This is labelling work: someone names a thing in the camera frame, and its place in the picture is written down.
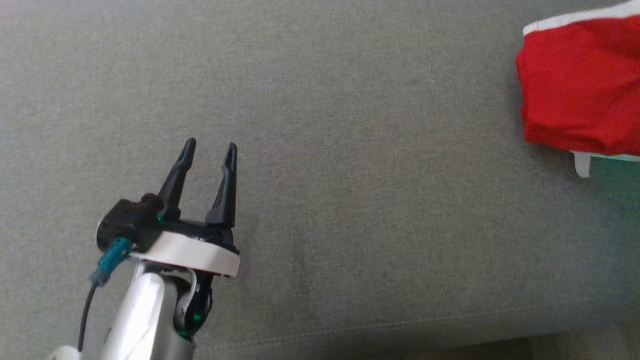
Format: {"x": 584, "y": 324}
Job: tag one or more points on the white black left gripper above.
{"x": 195, "y": 252}

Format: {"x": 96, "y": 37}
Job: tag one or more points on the red Bulls jersey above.
{"x": 580, "y": 90}

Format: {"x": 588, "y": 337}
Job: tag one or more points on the large grey sofa seat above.
{"x": 350, "y": 150}

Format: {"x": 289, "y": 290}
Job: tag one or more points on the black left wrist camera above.
{"x": 125, "y": 220}

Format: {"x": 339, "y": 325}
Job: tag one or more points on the teal left camera connector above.
{"x": 112, "y": 260}

